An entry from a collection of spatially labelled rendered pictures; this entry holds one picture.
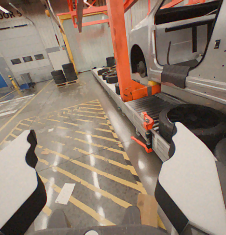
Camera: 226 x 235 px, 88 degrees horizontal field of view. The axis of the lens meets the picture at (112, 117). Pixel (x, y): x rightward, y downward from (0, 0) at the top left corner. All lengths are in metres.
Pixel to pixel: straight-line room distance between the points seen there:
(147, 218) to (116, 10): 2.07
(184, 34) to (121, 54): 1.03
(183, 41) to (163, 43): 0.35
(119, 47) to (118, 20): 0.29
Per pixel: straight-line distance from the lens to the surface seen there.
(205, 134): 1.36
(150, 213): 1.19
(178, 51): 2.33
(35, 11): 12.89
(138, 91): 1.99
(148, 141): 1.57
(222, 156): 1.18
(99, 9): 8.70
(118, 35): 1.81
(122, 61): 1.81
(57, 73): 7.69
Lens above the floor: 1.30
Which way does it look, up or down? 30 degrees down
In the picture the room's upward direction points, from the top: 12 degrees counter-clockwise
